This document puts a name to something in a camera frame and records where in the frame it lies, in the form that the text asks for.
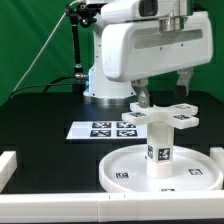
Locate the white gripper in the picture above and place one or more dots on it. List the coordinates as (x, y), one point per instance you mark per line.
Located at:
(133, 51)

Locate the white cross-shaped table base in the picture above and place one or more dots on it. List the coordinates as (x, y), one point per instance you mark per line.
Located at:
(180, 116)

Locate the white round table top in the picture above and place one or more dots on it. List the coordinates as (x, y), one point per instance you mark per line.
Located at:
(131, 169)

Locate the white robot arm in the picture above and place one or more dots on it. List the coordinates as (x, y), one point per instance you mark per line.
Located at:
(105, 91)

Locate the white right fence block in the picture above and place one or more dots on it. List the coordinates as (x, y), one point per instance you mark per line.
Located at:
(217, 154)

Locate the white fence block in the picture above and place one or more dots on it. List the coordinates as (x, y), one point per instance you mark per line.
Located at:
(8, 165)
(217, 154)

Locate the white marker plate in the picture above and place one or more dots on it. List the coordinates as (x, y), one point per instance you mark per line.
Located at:
(105, 130)

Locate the white front fence bar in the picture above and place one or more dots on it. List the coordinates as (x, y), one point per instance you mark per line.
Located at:
(107, 207)

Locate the white left fence block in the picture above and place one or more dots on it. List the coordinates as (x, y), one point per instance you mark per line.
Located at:
(8, 165)

